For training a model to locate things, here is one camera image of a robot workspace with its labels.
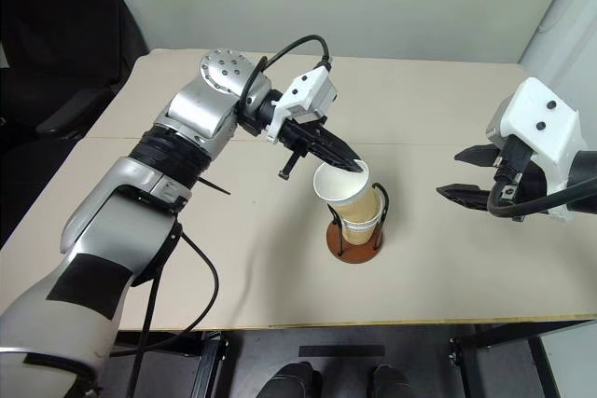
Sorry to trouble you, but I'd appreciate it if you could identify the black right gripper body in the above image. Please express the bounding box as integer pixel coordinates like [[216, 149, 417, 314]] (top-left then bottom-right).
[[489, 136, 552, 222]]

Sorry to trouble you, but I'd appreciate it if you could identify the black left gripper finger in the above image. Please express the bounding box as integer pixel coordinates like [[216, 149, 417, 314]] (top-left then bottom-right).
[[318, 127, 368, 172], [307, 145, 361, 172]]

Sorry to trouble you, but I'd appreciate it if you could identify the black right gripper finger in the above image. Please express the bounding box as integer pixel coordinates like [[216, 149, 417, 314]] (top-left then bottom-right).
[[435, 185, 493, 211], [453, 144, 505, 169]]

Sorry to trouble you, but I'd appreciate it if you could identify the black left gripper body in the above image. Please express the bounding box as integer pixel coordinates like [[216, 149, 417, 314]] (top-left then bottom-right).
[[278, 117, 328, 181]]

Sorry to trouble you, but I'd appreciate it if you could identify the brown ribbed paper cup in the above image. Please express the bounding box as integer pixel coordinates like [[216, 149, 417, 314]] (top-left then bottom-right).
[[312, 159, 377, 222], [342, 224, 380, 247], [340, 192, 386, 232]]

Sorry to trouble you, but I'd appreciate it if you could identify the black tape strip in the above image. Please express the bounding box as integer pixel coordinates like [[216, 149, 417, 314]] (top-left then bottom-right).
[[298, 344, 386, 359]]

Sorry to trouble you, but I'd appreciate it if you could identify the dark rounded shape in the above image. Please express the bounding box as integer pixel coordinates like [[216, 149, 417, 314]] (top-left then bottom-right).
[[369, 363, 415, 398], [257, 361, 324, 398]]

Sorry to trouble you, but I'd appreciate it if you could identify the black office chair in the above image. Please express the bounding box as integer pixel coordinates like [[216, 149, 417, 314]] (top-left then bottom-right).
[[0, 0, 151, 161]]

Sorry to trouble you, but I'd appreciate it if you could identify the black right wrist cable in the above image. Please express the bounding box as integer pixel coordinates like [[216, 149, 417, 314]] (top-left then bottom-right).
[[486, 136, 597, 220]]

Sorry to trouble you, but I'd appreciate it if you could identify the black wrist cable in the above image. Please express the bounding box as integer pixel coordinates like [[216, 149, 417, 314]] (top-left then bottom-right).
[[486, 136, 597, 220], [236, 34, 335, 131]]

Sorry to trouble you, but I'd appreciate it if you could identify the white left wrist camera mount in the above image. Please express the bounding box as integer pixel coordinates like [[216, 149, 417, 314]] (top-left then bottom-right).
[[266, 65, 339, 144]]

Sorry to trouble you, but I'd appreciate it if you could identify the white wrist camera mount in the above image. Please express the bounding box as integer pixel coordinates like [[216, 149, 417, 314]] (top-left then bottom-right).
[[266, 65, 339, 144], [484, 76, 589, 223]]

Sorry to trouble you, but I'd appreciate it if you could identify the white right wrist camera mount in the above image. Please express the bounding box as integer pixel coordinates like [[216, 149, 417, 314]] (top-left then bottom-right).
[[484, 76, 589, 223]]

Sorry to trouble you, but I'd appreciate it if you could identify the black cable tie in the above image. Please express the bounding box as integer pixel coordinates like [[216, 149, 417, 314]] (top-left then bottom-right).
[[197, 176, 232, 198]]

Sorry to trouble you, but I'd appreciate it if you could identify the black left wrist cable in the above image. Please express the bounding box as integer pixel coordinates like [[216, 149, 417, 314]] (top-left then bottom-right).
[[236, 34, 335, 131]]

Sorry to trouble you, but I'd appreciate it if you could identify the brown wire cup holder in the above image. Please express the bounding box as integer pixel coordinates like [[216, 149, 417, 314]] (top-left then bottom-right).
[[324, 183, 391, 266]]

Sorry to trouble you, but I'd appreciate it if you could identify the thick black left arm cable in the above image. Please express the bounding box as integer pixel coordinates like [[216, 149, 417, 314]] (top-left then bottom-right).
[[132, 219, 221, 398]]

